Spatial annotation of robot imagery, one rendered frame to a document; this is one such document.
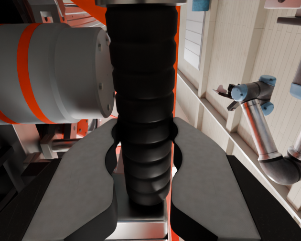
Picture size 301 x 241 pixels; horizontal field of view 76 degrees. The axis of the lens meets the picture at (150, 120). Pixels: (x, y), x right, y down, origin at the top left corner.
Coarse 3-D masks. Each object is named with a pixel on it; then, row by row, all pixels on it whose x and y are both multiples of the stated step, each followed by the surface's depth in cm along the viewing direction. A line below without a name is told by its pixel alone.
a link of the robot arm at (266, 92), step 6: (264, 78) 91; (270, 78) 90; (258, 84) 90; (264, 84) 91; (270, 84) 90; (264, 90) 91; (270, 90) 92; (258, 96) 92; (264, 96) 94; (270, 96) 94
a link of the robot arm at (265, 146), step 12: (252, 84) 90; (240, 96) 87; (252, 96) 87; (252, 108) 86; (252, 120) 87; (264, 120) 85; (252, 132) 88; (264, 132) 84; (264, 144) 84; (264, 156) 84; (276, 156) 81; (264, 168) 84; (276, 168) 81; (288, 168) 80; (276, 180) 83; (288, 180) 81
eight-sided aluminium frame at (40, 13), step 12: (36, 0) 43; (48, 0) 43; (60, 0) 45; (36, 12) 44; (48, 12) 45; (60, 12) 45; (48, 132) 50; (60, 132) 53; (72, 132) 51; (60, 156) 48
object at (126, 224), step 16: (112, 176) 18; (128, 208) 15; (144, 208) 15; (160, 208) 15; (128, 224) 14; (144, 224) 14; (160, 224) 14; (112, 240) 15; (128, 240) 15; (144, 240) 15; (160, 240) 15
